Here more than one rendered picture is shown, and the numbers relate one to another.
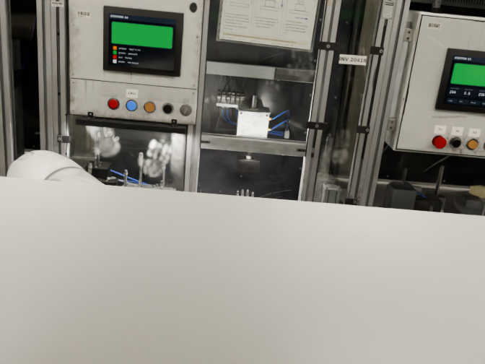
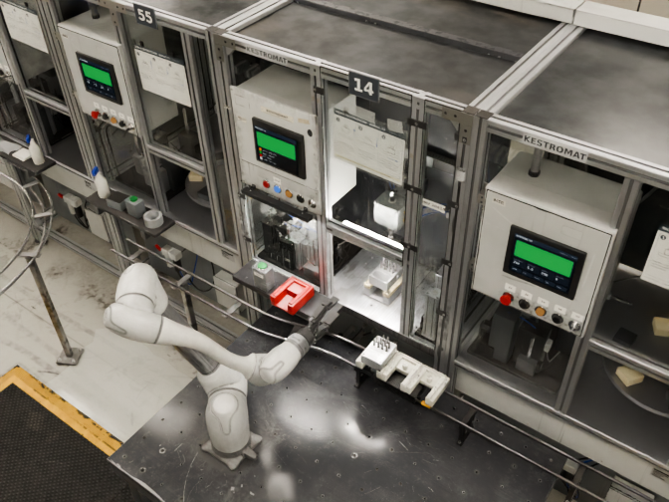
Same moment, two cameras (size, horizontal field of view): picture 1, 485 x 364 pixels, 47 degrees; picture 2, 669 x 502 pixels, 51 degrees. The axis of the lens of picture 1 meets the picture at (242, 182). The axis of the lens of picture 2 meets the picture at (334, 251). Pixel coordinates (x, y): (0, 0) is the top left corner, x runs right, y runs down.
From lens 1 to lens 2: 1.85 m
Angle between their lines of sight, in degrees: 40
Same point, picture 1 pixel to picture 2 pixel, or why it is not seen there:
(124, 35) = (265, 142)
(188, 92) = (313, 191)
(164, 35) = (290, 149)
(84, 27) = (243, 127)
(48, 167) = (123, 289)
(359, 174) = (447, 294)
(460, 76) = (523, 252)
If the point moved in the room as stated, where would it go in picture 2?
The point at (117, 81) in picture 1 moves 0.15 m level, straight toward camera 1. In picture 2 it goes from (267, 169) to (249, 189)
